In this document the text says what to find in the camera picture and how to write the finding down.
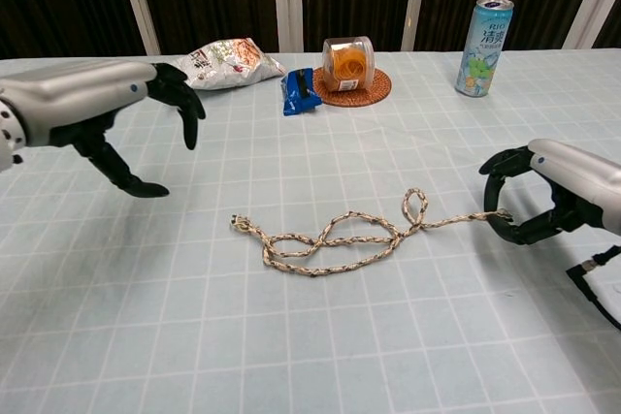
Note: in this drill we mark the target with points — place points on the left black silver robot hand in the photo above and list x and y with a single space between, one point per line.
82 94

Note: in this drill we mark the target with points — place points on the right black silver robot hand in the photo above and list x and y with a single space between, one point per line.
582 176

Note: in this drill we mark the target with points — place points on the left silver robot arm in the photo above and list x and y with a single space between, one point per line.
9 137

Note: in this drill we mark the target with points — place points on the white snack bag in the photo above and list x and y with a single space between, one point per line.
223 67

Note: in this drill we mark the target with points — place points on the light blue drink can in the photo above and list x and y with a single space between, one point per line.
480 55

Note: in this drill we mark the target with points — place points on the blue snack packet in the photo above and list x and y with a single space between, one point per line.
293 94

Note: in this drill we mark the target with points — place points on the round brown woven coaster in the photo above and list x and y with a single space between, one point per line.
373 91

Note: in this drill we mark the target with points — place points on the clear container with orange contents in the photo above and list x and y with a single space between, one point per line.
347 65

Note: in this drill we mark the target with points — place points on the light blue checked tablecloth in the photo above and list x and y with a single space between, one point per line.
291 336

